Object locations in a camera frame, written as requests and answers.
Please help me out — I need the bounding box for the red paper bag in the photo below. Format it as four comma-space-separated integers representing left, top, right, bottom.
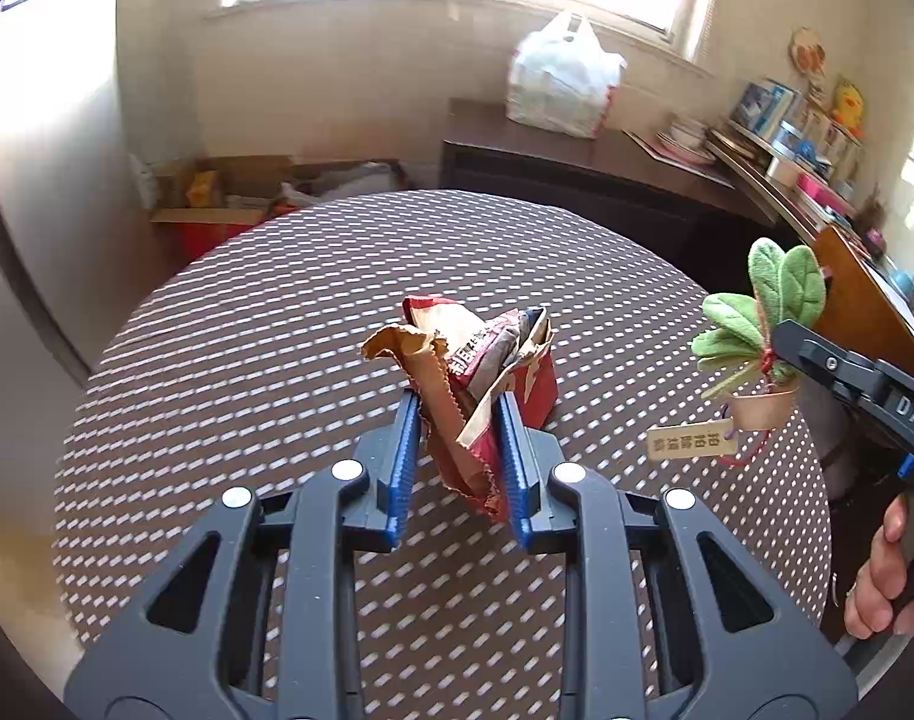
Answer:
361, 294, 560, 525

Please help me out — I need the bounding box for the person's right hand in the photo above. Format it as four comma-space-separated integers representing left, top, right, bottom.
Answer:
844, 496, 914, 640

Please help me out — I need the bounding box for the yellow small carton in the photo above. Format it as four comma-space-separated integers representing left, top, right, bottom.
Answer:
185, 171, 223, 209

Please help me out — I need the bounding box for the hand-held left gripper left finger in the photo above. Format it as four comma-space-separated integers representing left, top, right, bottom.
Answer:
63, 390, 423, 720

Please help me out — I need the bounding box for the dark wooden cabinet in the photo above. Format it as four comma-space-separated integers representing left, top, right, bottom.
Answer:
440, 97, 785, 271

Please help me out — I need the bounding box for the round wall ornament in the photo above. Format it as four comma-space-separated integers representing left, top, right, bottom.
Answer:
789, 26, 828, 77

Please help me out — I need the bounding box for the beige refrigerator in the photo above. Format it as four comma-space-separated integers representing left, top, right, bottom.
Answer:
0, 0, 124, 391

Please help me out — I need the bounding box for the green plush potted plant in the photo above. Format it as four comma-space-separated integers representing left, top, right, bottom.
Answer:
647, 238, 830, 470

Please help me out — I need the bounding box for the pink flat box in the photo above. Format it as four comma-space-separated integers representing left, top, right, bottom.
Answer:
794, 171, 857, 215

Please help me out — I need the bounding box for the wooden side shelf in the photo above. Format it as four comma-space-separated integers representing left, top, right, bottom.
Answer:
708, 120, 914, 362

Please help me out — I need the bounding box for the open cardboard box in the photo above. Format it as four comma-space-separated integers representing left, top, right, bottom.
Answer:
151, 156, 410, 227

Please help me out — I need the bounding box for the white packet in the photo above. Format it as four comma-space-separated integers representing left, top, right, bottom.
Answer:
130, 154, 159, 209

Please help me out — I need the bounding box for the pink place mat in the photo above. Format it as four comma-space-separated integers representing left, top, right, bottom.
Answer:
623, 129, 735, 170

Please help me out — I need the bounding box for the white plastic bag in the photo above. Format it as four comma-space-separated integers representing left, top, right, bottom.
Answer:
508, 11, 627, 140

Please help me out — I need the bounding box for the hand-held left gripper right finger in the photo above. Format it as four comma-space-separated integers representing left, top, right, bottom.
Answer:
494, 392, 860, 720

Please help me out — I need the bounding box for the stack of bowls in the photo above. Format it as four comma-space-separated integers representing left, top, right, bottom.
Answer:
667, 114, 717, 166

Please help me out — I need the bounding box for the yellow duck plush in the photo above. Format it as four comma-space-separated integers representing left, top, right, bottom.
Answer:
832, 75, 867, 140

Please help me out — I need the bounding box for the blue white book box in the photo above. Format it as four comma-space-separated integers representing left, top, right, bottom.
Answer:
730, 79, 797, 137

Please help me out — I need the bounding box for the brown polka dot tablecloth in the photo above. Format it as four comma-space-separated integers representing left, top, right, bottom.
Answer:
52, 189, 835, 720

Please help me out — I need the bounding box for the red gift box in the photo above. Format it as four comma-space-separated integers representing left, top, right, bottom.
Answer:
173, 210, 279, 265

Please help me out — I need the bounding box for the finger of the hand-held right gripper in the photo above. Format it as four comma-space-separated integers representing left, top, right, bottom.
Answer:
772, 319, 890, 404

